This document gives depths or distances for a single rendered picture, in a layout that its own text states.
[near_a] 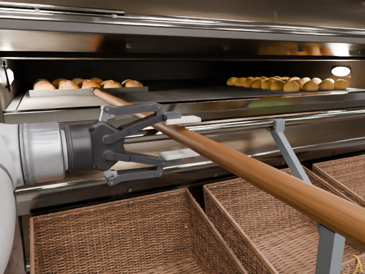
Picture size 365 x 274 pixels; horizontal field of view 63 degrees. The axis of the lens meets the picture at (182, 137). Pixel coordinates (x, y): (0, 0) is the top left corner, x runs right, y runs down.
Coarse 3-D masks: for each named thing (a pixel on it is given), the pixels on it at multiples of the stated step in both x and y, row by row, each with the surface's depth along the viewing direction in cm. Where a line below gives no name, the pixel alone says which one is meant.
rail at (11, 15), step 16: (0, 16) 70; (16, 16) 71; (32, 16) 73; (48, 16) 74; (64, 16) 76; (80, 16) 77; (96, 16) 79; (256, 32) 101; (272, 32) 104; (288, 32) 106; (304, 32) 110; (320, 32) 113; (336, 32) 117
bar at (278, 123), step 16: (336, 112) 93; (352, 112) 96; (192, 128) 72; (208, 128) 74; (224, 128) 76; (240, 128) 78; (256, 128) 80; (272, 128) 82; (288, 144) 81; (288, 160) 80; (304, 176) 76; (320, 224) 71; (320, 240) 71; (336, 240) 68; (320, 256) 72; (336, 256) 70; (320, 272) 72; (336, 272) 71
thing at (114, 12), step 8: (16, 8) 75; (24, 8) 76; (32, 8) 76; (40, 8) 77; (48, 8) 78; (56, 8) 79; (64, 8) 79; (72, 8) 80; (80, 8) 81; (88, 8) 82; (96, 8) 83; (112, 16) 85
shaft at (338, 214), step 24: (192, 144) 49; (216, 144) 44; (240, 168) 37; (264, 168) 34; (288, 192) 30; (312, 192) 28; (312, 216) 28; (336, 216) 25; (360, 216) 24; (360, 240) 23
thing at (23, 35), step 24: (0, 24) 70; (24, 24) 72; (48, 24) 74; (72, 24) 77; (96, 24) 79; (0, 48) 85; (24, 48) 87; (48, 48) 89; (72, 48) 92; (96, 48) 94; (120, 48) 97; (144, 48) 99; (168, 48) 102; (192, 48) 105; (216, 48) 108; (240, 48) 112; (264, 48) 115; (288, 48) 119; (312, 48) 123; (336, 48) 128; (360, 48) 132
